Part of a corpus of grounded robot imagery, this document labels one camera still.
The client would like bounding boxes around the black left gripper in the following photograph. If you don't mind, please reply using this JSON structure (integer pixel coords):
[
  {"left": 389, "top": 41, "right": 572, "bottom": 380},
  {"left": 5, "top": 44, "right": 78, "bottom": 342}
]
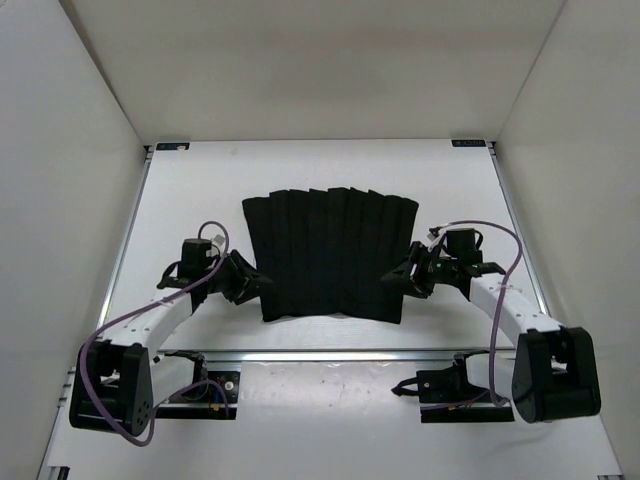
[{"left": 204, "top": 247, "right": 274, "bottom": 304}]

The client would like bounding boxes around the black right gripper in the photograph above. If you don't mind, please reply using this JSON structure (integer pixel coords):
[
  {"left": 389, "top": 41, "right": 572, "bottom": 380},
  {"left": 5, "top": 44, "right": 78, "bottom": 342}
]
[{"left": 382, "top": 242, "right": 457, "bottom": 298}]

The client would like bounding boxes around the black pleated skirt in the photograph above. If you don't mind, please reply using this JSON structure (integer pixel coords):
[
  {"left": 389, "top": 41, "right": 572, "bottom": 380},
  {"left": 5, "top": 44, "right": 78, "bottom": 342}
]
[{"left": 242, "top": 187, "right": 419, "bottom": 324}]

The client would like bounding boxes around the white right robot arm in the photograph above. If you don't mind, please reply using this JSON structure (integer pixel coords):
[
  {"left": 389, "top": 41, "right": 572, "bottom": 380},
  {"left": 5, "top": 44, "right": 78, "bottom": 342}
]
[{"left": 381, "top": 239, "right": 601, "bottom": 423}]

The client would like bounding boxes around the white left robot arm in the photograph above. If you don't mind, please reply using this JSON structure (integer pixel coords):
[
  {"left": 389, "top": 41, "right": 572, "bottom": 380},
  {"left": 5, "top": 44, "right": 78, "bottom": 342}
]
[{"left": 69, "top": 250, "right": 273, "bottom": 446}]

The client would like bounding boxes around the blue label sticker right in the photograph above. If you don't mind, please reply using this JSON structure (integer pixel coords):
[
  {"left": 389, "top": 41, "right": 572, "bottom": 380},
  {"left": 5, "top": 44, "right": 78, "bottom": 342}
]
[{"left": 451, "top": 139, "right": 486, "bottom": 148}]

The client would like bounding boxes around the blue label sticker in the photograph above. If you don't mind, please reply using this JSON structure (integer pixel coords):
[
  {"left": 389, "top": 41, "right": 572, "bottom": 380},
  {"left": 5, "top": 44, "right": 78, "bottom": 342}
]
[
  {"left": 451, "top": 139, "right": 486, "bottom": 148},
  {"left": 155, "top": 142, "right": 190, "bottom": 151}
]

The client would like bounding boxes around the blue label sticker left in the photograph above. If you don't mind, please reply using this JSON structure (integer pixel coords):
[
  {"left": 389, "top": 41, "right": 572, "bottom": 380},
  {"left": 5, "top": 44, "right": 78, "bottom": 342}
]
[{"left": 155, "top": 142, "right": 190, "bottom": 151}]

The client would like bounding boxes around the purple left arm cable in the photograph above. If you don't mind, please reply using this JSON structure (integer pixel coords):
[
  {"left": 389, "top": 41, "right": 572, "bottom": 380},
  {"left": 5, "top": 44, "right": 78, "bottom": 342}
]
[{"left": 79, "top": 221, "right": 234, "bottom": 447}]

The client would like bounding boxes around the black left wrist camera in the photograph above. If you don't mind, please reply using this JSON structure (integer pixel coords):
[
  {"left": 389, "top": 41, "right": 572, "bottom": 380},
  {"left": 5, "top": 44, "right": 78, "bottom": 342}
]
[{"left": 177, "top": 238, "right": 222, "bottom": 281}]

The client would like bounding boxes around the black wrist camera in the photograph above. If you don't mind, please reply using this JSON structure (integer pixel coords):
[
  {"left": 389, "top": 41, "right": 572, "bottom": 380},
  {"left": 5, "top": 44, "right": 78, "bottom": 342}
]
[
  {"left": 443, "top": 228, "right": 484, "bottom": 264},
  {"left": 177, "top": 238, "right": 222, "bottom": 281}
]

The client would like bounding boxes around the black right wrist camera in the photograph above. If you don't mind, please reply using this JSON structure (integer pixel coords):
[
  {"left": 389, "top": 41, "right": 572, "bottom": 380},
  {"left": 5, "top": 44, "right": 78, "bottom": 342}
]
[{"left": 443, "top": 228, "right": 484, "bottom": 264}]

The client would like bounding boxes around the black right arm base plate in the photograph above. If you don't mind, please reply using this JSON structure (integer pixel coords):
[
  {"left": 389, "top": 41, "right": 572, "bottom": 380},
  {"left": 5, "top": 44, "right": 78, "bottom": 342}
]
[{"left": 391, "top": 350, "right": 515, "bottom": 424}]

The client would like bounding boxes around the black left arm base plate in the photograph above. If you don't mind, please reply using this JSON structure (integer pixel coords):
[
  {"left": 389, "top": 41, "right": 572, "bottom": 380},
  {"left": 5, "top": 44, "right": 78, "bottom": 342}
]
[{"left": 150, "top": 350, "right": 241, "bottom": 420}]

